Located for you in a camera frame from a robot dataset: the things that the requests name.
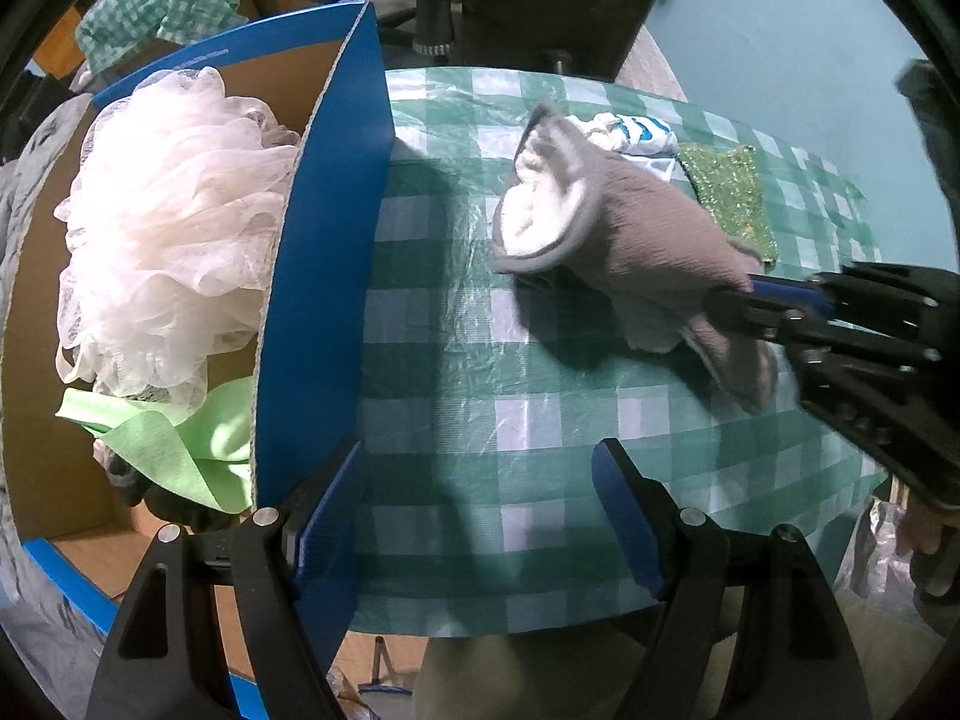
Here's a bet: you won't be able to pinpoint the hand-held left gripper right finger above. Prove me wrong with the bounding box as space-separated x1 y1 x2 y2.
591 436 875 720

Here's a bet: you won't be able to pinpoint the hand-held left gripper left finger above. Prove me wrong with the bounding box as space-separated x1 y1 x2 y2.
86 436 366 720

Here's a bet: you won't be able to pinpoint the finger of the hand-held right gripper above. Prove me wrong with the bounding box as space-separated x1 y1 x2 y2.
703 289 942 372
746 262 942 321

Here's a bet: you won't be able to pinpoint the grey fleece-lined sock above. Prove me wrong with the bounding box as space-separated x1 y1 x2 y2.
491 101 781 415

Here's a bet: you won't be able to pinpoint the black sock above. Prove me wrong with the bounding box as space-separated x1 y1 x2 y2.
120 476 233 535

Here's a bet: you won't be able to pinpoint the light green cloth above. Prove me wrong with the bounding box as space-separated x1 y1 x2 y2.
56 379 256 515

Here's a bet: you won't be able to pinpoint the patterned beige sock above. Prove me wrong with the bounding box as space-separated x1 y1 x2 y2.
91 436 140 492

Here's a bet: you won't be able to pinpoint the blue-edged cardboard box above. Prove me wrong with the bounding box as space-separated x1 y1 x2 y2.
0 0 395 720

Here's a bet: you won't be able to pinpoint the white mesh bath loofah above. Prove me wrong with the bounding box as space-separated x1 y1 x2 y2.
54 66 305 402

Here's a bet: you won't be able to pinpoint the person's right hand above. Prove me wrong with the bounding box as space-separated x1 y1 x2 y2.
896 497 960 565

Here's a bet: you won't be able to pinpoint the green glitter sponge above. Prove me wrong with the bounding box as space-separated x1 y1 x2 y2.
679 142 781 269

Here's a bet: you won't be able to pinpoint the green checked tablecloth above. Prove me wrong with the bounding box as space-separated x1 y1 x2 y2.
351 64 891 636

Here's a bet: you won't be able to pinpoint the person's olive trousers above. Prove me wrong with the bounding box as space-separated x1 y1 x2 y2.
411 592 950 720

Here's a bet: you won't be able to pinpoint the dark grey cloth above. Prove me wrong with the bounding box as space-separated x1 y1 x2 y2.
898 58 960 265

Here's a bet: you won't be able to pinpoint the white blue striped sock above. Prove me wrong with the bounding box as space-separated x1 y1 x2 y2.
566 111 681 182

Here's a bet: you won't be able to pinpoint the dark garment with striped cuffs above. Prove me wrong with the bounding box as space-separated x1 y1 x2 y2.
409 0 460 59

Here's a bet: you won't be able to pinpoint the green checked cover cloth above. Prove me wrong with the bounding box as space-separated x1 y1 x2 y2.
75 0 284 85

